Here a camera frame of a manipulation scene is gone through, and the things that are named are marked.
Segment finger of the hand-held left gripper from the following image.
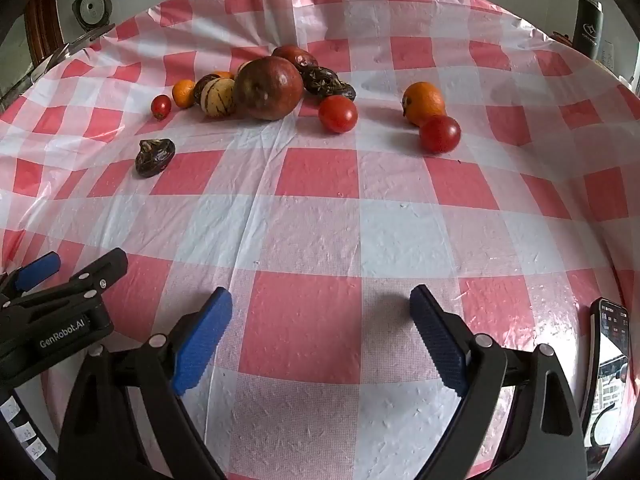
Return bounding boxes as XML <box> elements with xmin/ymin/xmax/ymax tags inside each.
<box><xmin>10</xmin><ymin>247</ymin><xmax>128</xmax><ymax>313</ymax></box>
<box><xmin>0</xmin><ymin>252</ymin><xmax>62</xmax><ymax>307</ymax></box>

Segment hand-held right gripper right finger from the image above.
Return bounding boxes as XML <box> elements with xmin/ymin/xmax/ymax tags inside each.
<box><xmin>409</xmin><ymin>284</ymin><xmax>588</xmax><ymax>480</ymax></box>

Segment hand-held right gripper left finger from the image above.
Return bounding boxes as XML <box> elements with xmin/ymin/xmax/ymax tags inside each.
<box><xmin>55</xmin><ymin>287</ymin><xmax>233</xmax><ymax>480</ymax></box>

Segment red tomato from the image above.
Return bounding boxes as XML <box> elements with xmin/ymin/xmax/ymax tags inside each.
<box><xmin>318</xmin><ymin>95</ymin><xmax>359</xmax><ymax>134</ymax></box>
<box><xmin>419</xmin><ymin>115</ymin><xmax>462</xmax><ymax>155</ymax></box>

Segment striped yellow pepino melon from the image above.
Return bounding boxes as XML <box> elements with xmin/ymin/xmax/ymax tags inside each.
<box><xmin>200</xmin><ymin>78</ymin><xmax>237</xmax><ymax>118</ymax></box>

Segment large orange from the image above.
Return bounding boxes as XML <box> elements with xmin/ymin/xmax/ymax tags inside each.
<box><xmin>402</xmin><ymin>82</ymin><xmax>446</xmax><ymax>127</ymax></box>

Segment large dark red apple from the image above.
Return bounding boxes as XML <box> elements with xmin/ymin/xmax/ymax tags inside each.
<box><xmin>233</xmin><ymin>56</ymin><xmax>305</xmax><ymax>121</ymax></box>

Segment small dark red apple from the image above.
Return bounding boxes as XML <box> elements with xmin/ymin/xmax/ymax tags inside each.
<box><xmin>271</xmin><ymin>45</ymin><xmax>319</xmax><ymax>73</ymax></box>

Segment red white checkered tablecloth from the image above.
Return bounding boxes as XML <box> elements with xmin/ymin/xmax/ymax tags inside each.
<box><xmin>0</xmin><ymin>0</ymin><xmax>640</xmax><ymax>480</ymax></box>

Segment black smartphone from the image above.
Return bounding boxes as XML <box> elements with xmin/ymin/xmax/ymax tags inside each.
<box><xmin>580</xmin><ymin>297</ymin><xmax>632</xmax><ymax>468</ymax></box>

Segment dark striped pepino melon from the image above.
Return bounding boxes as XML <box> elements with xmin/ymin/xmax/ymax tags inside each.
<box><xmin>193</xmin><ymin>74</ymin><xmax>221</xmax><ymax>103</ymax></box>

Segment metal pot lids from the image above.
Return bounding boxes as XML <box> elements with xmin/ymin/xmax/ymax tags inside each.
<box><xmin>32</xmin><ymin>22</ymin><xmax>116</xmax><ymax>73</ymax></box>

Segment wooden glass door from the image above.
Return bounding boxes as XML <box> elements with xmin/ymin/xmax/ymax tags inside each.
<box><xmin>22</xmin><ymin>0</ymin><xmax>68</xmax><ymax>68</ymax></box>

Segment black tumbler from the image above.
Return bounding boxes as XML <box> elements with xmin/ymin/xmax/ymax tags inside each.
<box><xmin>573</xmin><ymin>0</ymin><xmax>604</xmax><ymax>60</ymax></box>

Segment round metal wall fixture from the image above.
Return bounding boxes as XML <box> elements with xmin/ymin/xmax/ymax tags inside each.
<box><xmin>72</xmin><ymin>0</ymin><xmax>113</xmax><ymax>31</ymax></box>

